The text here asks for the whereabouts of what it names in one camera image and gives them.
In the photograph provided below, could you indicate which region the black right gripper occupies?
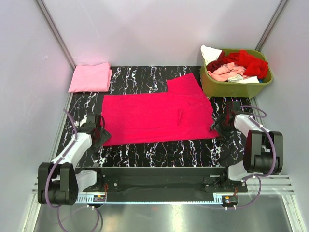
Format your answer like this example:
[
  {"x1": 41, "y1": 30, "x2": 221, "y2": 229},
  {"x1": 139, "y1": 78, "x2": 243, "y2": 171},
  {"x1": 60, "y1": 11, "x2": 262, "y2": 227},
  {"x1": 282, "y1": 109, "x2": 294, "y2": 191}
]
[{"x1": 209, "y1": 114, "x2": 236, "y2": 142}]

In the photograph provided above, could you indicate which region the magenta t shirt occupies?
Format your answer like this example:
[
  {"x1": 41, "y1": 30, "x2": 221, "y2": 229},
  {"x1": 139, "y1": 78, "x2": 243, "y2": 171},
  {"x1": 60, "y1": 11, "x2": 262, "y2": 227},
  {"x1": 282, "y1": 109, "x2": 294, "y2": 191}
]
[{"x1": 102, "y1": 73, "x2": 219, "y2": 146}]

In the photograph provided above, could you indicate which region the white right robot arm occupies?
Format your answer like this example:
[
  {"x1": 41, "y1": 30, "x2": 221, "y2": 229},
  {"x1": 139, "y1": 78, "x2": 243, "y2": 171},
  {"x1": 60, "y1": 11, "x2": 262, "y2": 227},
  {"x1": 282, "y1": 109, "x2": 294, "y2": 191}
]
[{"x1": 210, "y1": 113, "x2": 283, "y2": 192}]

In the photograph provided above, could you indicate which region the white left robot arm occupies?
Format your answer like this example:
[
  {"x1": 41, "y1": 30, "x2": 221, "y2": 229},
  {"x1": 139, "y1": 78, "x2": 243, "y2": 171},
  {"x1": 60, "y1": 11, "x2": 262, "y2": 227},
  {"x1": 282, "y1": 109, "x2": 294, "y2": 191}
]
[{"x1": 37, "y1": 128, "x2": 112, "y2": 208}]

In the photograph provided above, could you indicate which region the black marbled table mat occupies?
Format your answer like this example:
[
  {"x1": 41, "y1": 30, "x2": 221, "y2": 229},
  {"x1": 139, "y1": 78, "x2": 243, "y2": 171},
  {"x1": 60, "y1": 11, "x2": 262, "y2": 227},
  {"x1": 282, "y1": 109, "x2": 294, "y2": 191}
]
[{"x1": 47, "y1": 65, "x2": 281, "y2": 175}]

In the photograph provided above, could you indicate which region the olive green plastic basket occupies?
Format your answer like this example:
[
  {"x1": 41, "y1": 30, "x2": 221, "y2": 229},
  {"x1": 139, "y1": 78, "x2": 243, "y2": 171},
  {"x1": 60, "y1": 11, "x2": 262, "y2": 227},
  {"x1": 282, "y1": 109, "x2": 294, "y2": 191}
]
[{"x1": 200, "y1": 49, "x2": 273, "y2": 98}]

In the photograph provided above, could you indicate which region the peach garment in basket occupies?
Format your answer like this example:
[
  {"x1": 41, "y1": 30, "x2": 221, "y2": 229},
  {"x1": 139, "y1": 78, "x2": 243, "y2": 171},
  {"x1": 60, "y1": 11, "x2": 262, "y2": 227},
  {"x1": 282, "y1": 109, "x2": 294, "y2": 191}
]
[{"x1": 207, "y1": 62, "x2": 247, "y2": 82}]

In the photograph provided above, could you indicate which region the folded pink t shirt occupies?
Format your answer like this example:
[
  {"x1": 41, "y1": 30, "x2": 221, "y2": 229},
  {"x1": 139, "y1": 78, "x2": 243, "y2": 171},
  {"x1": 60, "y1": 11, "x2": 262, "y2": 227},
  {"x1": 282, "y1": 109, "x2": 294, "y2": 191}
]
[{"x1": 68, "y1": 62, "x2": 112, "y2": 93}]

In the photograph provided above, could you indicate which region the dark red garment in basket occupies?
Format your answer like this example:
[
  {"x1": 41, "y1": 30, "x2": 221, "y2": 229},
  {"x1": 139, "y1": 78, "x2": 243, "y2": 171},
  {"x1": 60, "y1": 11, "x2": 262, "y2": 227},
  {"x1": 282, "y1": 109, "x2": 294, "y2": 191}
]
[{"x1": 206, "y1": 51, "x2": 225, "y2": 73}]

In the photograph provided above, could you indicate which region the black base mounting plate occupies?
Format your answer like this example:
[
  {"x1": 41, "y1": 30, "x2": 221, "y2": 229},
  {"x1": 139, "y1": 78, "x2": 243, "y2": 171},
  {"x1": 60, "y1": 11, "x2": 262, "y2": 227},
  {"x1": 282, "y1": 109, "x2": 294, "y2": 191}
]
[{"x1": 84, "y1": 167, "x2": 248, "y2": 203}]

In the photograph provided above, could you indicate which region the white cloth in basket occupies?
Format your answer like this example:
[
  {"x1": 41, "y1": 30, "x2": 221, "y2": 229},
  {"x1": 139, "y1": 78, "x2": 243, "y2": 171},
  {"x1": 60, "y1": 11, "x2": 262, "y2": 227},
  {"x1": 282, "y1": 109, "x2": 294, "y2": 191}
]
[{"x1": 200, "y1": 45, "x2": 222, "y2": 65}]

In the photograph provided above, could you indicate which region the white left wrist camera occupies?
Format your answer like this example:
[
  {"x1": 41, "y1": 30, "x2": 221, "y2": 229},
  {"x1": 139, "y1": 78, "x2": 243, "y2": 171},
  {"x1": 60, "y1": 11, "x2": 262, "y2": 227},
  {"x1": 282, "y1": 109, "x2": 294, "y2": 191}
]
[{"x1": 74, "y1": 113, "x2": 104, "y2": 131}]

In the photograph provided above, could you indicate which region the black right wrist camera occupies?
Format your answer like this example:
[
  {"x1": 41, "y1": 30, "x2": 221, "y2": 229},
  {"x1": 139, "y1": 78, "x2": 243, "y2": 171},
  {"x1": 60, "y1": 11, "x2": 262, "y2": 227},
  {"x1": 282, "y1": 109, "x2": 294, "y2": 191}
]
[{"x1": 226, "y1": 101, "x2": 242, "y2": 116}]

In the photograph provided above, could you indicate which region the aluminium frame rail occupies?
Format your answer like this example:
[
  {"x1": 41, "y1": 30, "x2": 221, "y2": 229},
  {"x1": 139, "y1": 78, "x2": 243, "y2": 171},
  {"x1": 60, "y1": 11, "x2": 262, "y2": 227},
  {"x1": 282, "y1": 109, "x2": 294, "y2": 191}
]
[{"x1": 31, "y1": 174, "x2": 295, "y2": 196}]

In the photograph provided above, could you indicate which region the right aluminium corner post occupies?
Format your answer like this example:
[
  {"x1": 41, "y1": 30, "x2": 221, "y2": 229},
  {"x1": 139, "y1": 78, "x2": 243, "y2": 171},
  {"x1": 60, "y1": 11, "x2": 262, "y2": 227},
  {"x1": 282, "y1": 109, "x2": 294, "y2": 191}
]
[{"x1": 255, "y1": 0, "x2": 290, "y2": 52}]

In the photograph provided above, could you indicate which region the aluminium corner post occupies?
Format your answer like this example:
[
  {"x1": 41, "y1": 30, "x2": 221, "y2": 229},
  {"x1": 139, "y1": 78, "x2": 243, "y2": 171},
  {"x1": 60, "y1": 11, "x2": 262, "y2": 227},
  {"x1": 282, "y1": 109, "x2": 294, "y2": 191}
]
[
  {"x1": 255, "y1": 0, "x2": 290, "y2": 52},
  {"x1": 34, "y1": 0, "x2": 76, "y2": 71}
]

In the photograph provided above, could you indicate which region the left aluminium corner post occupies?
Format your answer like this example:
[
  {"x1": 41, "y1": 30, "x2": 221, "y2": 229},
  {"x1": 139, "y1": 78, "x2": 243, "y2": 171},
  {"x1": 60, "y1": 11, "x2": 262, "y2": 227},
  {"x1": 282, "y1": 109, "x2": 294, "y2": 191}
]
[{"x1": 34, "y1": 0, "x2": 76, "y2": 71}]

